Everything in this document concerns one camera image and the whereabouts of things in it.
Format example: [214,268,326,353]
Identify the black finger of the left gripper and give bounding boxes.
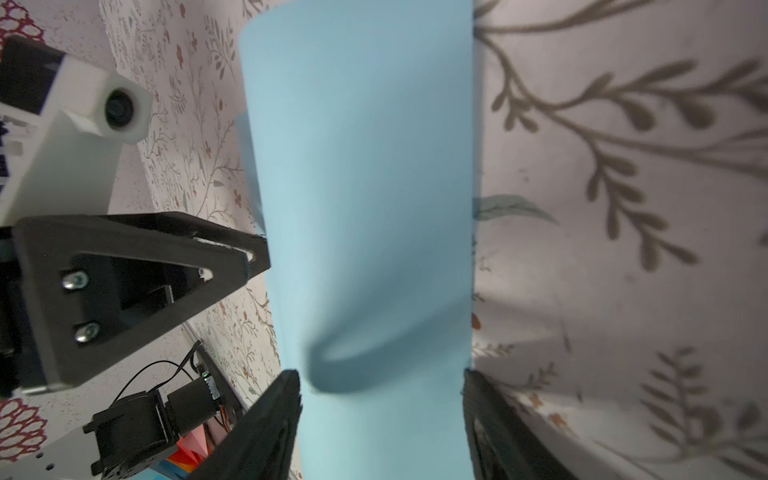
[11,212,270,393]

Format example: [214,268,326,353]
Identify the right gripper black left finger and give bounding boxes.
[189,370,302,480]

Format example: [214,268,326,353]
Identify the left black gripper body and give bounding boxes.
[1,227,36,398]

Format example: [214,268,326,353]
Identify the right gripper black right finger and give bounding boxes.
[462,369,576,480]

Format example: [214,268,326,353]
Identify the light blue square paper sheet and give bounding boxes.
[239,1,474,479]

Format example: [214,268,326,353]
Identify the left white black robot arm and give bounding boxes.
[1,212,270,479]

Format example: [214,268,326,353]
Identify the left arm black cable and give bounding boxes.
[110,340,205,404]

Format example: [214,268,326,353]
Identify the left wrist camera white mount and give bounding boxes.
[1,35,152,226]

